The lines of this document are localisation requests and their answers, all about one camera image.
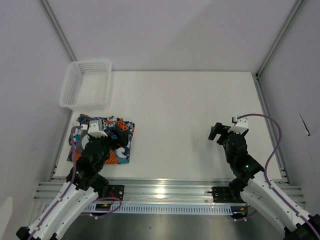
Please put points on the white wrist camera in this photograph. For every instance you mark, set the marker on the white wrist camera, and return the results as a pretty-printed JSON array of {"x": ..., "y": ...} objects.
[
  {"x": 240, "y": 125},
  {"x": 94, "y": 129}
]

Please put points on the white slotted cable duct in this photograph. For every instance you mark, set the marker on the white slotted cable duct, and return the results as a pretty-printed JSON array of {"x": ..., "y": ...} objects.
[{"x": 166, "y": 209}]

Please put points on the aluminium frame post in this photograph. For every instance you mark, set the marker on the aluminium frame post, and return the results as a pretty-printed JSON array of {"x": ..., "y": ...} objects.
[
  {"x": 48, "y": 11},
  {"x": 281, "y": 35}
]

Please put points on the aluminium mounting rail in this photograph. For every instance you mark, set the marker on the aluminium mounting rail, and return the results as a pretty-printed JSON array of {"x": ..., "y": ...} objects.
[{"x": 163, "y": 191}]

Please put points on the right aluminium frame post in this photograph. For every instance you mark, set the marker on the right aluminium frame post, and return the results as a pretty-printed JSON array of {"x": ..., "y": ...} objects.
[{"x": 281, "y": 35}]

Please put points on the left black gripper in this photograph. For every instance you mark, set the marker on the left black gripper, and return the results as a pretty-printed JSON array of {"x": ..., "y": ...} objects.
[{"x": 116, "y": 135}]

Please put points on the left aluminium frame post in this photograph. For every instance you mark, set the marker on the left aluminium frame post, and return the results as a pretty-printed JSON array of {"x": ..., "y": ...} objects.
[{"x": 48, "y": 11}]

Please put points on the white plastic basket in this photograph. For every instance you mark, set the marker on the white plastic basket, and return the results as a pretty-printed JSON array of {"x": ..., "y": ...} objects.
[{"x": 87, "y": 85}]

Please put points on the blue orange patterned shorts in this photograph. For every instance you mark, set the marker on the blue orange patterned shorts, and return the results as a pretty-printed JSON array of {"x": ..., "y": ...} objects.
[{"x": 80, "y": 138}]

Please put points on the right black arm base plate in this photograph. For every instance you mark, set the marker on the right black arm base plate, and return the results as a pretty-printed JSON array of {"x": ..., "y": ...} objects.
[{"x": 224, "y": 194}]

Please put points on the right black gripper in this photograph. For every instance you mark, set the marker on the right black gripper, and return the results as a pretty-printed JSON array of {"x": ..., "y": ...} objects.
[{"x": 223, "y": 135}]

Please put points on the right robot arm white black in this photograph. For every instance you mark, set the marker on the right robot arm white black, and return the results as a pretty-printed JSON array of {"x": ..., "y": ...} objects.
[{"x": 253, "y": 186}]

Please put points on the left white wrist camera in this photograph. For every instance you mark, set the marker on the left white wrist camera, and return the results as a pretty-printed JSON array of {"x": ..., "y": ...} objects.
[{"x": 94, "y": 129}]

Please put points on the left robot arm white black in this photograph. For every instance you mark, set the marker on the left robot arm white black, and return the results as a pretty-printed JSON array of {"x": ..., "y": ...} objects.
[{"x": 83, "y": 185}]

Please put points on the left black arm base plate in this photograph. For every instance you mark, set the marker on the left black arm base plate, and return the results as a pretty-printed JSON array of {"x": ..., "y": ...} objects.
[{"x": 115, "y": 191}]

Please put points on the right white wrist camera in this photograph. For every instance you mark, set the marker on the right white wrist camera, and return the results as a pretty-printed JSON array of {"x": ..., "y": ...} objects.
[{"x": 240, "y": 125}]

